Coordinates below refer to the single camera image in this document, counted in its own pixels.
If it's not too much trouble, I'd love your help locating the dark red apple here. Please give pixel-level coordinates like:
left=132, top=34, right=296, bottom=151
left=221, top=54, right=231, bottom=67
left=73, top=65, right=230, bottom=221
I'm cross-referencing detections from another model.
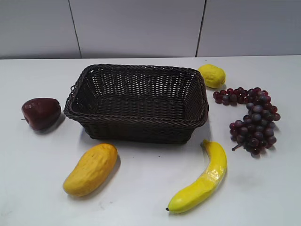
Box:
left=21, top=98, right=61, bottom=131

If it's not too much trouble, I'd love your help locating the dark brown wicker basket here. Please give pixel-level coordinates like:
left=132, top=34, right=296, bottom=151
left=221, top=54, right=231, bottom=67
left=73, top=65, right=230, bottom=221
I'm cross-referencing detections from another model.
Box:
left=63, top=64, right=209, bottom=144

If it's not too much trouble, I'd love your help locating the purple grape bunch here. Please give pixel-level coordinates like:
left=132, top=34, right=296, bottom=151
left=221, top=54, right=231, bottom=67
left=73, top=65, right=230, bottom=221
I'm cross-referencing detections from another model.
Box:
left=213, top=87, right=281, bottom=156

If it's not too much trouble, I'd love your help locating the yellow banana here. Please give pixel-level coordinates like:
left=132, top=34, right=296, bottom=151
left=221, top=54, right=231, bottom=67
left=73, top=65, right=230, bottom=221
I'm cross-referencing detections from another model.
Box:
left=166, top=140, right=227, bottom=213

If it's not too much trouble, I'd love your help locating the yellow mango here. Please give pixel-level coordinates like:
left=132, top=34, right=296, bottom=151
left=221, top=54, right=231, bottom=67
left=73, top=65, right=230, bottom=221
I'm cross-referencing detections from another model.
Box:
left=63, top=143, right=118, bottom=197

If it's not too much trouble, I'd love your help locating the yellow lemon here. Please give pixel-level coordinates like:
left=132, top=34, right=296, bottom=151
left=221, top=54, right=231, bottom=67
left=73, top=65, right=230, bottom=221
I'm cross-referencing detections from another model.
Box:
left=198, top=64, right=226, bottom=89

